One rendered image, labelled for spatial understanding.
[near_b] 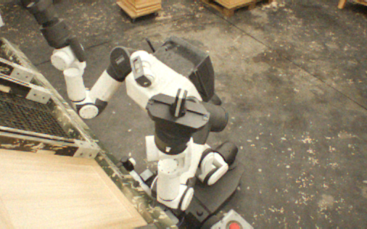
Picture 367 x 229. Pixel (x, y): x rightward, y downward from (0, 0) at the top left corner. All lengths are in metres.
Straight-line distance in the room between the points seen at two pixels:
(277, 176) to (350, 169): 0.66
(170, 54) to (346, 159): 2.09
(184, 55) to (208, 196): 1.24
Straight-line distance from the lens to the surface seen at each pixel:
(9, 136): 1.06
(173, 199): 0.85
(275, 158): 2.47
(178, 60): 0.98
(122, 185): 1.21
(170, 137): 0.55
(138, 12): 4.19
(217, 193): 2.00
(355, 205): 2.52
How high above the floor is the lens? 1.96
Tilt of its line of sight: 47 degrees down
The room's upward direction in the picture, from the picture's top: straight up
